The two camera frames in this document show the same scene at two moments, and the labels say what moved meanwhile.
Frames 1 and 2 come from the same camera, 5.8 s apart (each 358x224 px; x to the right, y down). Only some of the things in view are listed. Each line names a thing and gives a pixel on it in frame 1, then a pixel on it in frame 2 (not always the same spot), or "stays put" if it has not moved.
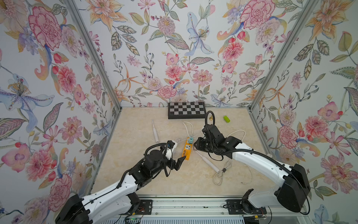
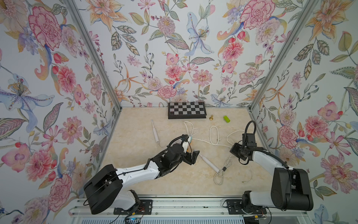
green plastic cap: (226, 119) stays put
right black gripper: (199, 146) to (233, 150)
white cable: (218, 176) stays put
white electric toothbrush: (155, 133) stays put
